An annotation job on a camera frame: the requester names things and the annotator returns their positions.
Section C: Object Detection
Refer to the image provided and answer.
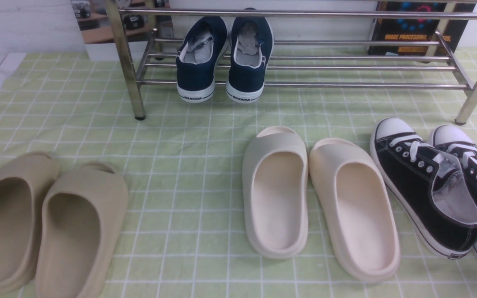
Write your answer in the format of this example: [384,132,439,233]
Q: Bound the steel shoe rack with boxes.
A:
[105,0,477,126]

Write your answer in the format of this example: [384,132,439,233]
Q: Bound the mirror panel behind rack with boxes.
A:
[71,0,173,45]

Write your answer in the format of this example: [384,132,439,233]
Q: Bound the cream slide slipper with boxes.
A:
[242,126,308,259]
[308,138,400,283]

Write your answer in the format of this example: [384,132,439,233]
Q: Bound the tan slide slipper right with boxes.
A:
[35,162,129,298]

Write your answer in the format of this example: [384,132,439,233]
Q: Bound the cream slide slipper right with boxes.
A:
[308,138,400,283]

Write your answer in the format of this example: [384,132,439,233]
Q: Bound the navy canvas sneaker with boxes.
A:
[176,16,229,103]
[226,16,275,103]

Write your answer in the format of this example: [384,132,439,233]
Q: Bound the tan slide slipper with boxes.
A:
[0,151,60,294]
[35,162,129,298]

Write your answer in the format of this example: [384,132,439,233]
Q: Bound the cream slide slipper left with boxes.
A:
[242,126,308,259]

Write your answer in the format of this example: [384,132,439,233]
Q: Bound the tan slide slipper left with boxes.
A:
[0,151,60,294]

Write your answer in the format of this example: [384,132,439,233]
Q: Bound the black canvas sneaker left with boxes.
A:
[370,118,477,259]

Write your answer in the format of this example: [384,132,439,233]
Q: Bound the green checked tablecloth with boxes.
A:
[0,53,477,298]

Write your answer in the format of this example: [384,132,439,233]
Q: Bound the black image processing book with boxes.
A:
[366,1,468,56]

